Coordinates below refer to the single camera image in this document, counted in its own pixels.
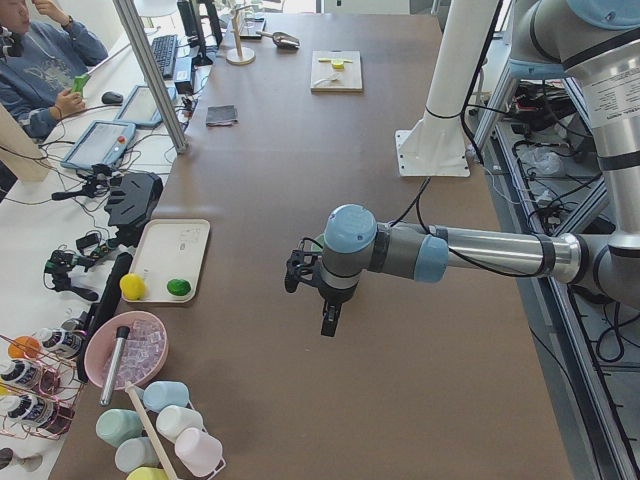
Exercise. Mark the pale blue cup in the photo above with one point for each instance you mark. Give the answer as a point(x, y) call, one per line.
point(135, 453)

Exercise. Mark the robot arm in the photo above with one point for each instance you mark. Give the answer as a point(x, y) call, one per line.
point(594, 42)

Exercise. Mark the metal scoop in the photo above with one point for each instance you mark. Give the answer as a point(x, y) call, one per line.
point(281, 40)

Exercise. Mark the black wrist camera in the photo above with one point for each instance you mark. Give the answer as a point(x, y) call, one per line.
point(301, 265)

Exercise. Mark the seated person in blue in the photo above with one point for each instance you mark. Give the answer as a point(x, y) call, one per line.
point(37, 87)

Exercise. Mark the light blue cup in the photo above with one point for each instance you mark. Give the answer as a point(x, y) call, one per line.
point(160, 394)

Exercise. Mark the yellow lemon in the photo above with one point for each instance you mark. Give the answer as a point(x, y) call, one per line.
point(132, 287)

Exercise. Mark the white ceramic spoon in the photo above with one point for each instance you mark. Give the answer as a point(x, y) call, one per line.
point(330, 78)

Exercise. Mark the copper wire bottle rack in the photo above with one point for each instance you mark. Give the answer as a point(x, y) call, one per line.
point(38, 396)

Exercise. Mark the mint green cup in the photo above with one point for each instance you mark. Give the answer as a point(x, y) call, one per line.
point(115, 426)

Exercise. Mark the black VR headset stand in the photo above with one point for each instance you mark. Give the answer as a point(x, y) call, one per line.
point(132, 199)

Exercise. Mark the bamboo cutting board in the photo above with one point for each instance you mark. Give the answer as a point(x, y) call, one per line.
point(351, 80)

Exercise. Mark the folded grey cloth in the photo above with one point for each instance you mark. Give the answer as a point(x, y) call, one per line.
point(224, 115)

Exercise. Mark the aluminium frame post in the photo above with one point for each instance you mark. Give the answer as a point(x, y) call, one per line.
point(138, 39)

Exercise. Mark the pink cup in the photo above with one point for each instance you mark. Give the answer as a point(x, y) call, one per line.
point(200, 452)

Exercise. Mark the wooden mug tree stand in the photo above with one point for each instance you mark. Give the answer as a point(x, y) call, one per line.
point(239, 55)

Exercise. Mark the black keyboard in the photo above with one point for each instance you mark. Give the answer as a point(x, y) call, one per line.
point(164, 49)

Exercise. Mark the near blue teach pendant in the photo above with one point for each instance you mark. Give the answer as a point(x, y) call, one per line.
point(103, 143)

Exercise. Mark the yellow plastic knife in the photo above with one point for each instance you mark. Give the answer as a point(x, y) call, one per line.
point(329, 60)

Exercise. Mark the yellow cup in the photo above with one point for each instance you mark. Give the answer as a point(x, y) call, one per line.
point(147, 473)

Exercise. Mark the green lime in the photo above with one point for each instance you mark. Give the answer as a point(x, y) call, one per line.
point(178, 287)

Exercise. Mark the metal muddler tool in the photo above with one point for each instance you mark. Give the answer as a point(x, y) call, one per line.
point(122, 334)

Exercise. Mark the far blue teach pendant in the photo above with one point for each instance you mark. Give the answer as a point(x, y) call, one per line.
point(140, 108)

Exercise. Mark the orange fruit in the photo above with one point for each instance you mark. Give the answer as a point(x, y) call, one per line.
point(24, 347)

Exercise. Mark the white camera pole base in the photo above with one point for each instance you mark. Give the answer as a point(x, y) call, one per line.
point(436, 146)

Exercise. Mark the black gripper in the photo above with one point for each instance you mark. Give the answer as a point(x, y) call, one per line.
point(336, 296)

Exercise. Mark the blue teach pendant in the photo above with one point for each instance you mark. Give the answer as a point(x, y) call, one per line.
point(103, 143)
point(140, 108)

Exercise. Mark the pink bowl with ice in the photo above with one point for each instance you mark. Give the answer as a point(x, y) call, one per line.
point(145, 349)

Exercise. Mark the white cup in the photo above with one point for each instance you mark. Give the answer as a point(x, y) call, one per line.
point(173, 420)

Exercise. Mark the beige rabbit tray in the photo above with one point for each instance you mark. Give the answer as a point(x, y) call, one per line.
point(170, 248)

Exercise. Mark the black computer mouse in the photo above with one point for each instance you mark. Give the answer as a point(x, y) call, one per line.
point(112, 98)

